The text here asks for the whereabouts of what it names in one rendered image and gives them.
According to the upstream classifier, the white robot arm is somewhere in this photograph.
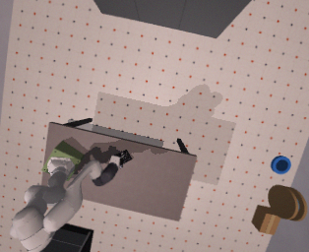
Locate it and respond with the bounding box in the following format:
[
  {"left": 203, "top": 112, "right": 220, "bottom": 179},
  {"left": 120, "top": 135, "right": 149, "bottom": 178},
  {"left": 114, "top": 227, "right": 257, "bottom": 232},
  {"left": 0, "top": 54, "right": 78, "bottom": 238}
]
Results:
[{"left": 10, "top": 156, "right": 120, "bottom": 252}]

